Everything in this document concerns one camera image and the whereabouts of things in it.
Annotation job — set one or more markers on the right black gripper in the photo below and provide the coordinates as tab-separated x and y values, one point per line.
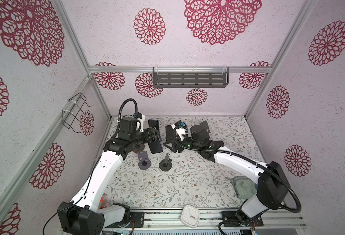
175	142

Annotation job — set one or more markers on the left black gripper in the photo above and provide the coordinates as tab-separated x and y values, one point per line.
149	135

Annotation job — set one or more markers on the black phone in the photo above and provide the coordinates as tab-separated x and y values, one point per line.
157	146
153	123

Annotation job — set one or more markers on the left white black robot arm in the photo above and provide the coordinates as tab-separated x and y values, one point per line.
83	215

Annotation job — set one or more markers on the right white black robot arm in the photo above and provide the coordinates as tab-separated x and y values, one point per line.
273	189

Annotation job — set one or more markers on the dark grey round stand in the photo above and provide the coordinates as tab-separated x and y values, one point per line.
166	164

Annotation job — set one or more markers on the purple grey round stand front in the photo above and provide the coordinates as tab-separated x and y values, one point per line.
144	161

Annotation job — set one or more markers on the wood base stand right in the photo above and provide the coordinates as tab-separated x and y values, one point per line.
203	130

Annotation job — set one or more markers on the white square clock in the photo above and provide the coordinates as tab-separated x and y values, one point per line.
190	216

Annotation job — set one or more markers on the red orange plush toy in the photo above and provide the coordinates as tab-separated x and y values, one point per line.
101	202

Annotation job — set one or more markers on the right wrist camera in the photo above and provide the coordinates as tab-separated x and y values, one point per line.
180	130

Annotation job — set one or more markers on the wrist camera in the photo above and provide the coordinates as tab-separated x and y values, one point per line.
180	130
140	122

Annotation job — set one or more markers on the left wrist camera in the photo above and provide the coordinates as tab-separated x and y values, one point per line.
140	122

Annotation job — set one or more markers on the dark grey wall shelf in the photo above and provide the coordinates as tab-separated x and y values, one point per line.
193	79

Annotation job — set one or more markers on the aluminium front rail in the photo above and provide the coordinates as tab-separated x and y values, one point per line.
160	220

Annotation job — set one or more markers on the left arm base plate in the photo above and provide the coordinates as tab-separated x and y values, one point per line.
135	220

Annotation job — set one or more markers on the black wire wall rack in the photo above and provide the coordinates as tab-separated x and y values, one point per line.
79	118

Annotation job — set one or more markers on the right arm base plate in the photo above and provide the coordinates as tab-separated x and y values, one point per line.
238	219

